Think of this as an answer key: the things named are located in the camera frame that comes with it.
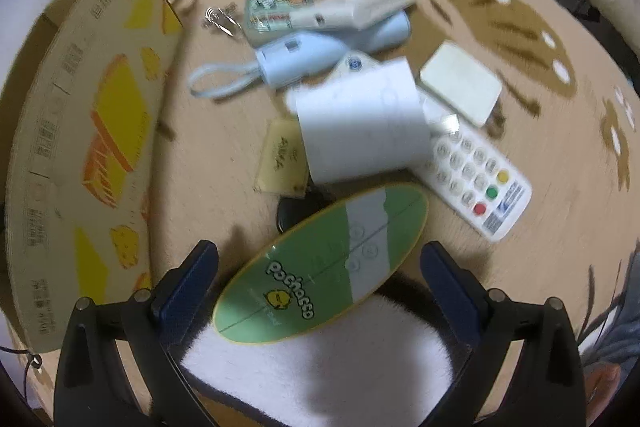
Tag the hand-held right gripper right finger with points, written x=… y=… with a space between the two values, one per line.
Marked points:
x=445 y=279

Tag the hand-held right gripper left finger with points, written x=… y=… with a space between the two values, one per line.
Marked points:
x=192 y=277

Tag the green oval cartoon board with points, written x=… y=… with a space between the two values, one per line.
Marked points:
x=320 y=267

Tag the printed cardboard box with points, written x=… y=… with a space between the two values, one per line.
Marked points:
x=100 y=107

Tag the cream square power bank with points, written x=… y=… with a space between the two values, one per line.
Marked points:
x=460 y=82

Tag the cream long device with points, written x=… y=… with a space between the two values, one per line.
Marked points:
x=360 y=7

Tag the white remote with coloured buttons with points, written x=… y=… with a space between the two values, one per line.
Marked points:
x=470 y=177

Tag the small black object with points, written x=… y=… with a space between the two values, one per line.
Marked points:
x=292 y=214

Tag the yellow transparent card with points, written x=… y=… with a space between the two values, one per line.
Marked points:
x=280 y=162

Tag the white fuzzy plush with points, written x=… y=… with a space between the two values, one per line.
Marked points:
x=320 y=372

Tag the beige butterfly blanket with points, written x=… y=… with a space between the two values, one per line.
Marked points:
x=550 y=157

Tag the person's grey clothing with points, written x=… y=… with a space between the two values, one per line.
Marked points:
x=620 y=322

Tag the white round device blue logo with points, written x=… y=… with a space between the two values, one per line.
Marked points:
x=352 y=66

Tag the round cartoon print tin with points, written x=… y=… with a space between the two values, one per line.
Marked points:
x=265 y=14

